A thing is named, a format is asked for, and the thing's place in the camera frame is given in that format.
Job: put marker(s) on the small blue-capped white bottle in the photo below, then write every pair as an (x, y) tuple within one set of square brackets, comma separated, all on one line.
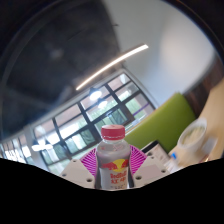
[(173, 156)]

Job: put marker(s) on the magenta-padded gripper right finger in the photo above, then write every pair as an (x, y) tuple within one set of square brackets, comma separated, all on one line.
[(150, 170)]

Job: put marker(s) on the black pendant ceiling lamps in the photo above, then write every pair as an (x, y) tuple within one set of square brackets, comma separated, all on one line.
[(95, 95)]

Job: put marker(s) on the green upholstered booth backrest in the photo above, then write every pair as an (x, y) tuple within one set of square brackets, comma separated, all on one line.
[(163, 123)]

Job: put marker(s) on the long linear ceiling light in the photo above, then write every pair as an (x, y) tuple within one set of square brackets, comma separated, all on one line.
[(113, 63)]

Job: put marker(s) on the white bowl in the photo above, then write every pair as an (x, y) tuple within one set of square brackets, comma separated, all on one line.
[(191, 136)]

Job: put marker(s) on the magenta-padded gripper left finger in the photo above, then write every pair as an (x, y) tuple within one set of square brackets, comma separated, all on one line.
[(77, 173)]

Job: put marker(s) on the dark-framed grid window wall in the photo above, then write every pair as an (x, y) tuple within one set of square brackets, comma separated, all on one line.
[(76, 126)]

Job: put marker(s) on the red-capped clear drink bottle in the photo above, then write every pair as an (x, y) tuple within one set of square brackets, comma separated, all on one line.
[(112, 160)]

